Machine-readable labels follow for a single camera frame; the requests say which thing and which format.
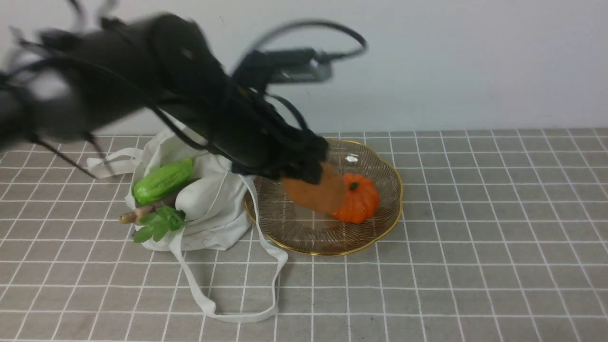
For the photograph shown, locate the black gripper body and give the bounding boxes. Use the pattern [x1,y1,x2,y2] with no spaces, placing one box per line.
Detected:
[230,129,329,185]

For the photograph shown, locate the brown oblong potato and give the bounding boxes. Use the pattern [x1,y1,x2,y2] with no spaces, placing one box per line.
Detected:
[280,161,347,214]

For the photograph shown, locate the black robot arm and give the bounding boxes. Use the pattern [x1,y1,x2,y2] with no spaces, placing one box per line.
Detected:
[1,14,328,184]

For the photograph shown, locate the white cloth tote bag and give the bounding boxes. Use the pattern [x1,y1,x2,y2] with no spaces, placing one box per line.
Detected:
[86,128,287,323]

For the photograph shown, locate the small orange pumpkin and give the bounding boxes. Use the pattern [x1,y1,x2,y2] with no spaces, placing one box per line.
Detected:
[330,173,380,224]

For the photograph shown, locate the green chayote squash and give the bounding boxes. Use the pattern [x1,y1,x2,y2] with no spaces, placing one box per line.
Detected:
[132,158,195,206]

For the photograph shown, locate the brown root with green leaves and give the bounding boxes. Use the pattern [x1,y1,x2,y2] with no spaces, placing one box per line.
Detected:
[119,192,186,243]

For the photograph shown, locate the gold-rimmed glass wire bowl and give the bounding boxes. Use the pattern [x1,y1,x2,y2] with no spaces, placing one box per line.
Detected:
[245,138,404,256]

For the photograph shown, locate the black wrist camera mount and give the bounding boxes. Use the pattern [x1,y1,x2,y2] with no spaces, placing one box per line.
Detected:
[232,48,333,93]

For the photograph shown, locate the black looping cable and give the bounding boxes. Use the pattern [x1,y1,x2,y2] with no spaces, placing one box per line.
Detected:
[237,19,369,131]

